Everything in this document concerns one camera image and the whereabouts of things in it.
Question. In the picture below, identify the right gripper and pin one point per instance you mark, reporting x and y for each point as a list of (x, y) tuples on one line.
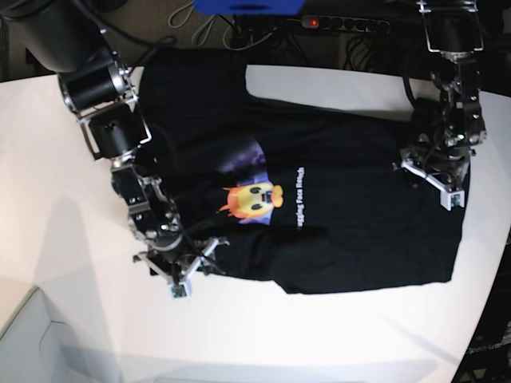
[(181, 260)]

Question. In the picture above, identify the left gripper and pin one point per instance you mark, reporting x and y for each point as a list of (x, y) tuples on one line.
[(419, 166)]

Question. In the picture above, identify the black printed t-shirt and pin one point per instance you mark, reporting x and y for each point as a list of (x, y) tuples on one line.
[(307, 199)]

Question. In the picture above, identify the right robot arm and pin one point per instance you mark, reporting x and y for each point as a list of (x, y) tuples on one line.
[(68, 38)]

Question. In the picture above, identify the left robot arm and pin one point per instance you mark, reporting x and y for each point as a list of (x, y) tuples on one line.
[(440, 148)]

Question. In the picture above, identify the white bin at table corner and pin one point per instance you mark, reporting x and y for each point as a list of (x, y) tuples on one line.
[(36, 347)]

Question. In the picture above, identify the black power strip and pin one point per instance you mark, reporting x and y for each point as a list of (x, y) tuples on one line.
[(342, 24)]

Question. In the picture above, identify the blue plastic box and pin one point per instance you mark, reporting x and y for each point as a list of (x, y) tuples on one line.
[(249, 7)]

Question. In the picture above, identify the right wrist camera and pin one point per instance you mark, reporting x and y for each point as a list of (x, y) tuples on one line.
[(179, 290)]

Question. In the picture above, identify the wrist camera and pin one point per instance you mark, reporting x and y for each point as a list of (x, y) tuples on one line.
[(452, 199), (179, 290)]

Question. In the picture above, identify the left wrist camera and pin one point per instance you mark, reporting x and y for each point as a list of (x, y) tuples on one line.
[(452, 199)]

